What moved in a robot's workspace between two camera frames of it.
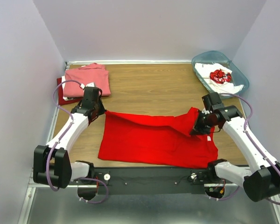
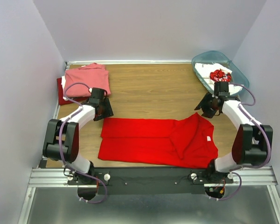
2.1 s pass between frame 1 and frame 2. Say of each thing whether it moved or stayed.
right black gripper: moved
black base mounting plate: stayed
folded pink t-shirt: stayed
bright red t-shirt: moved
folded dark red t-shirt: stayed
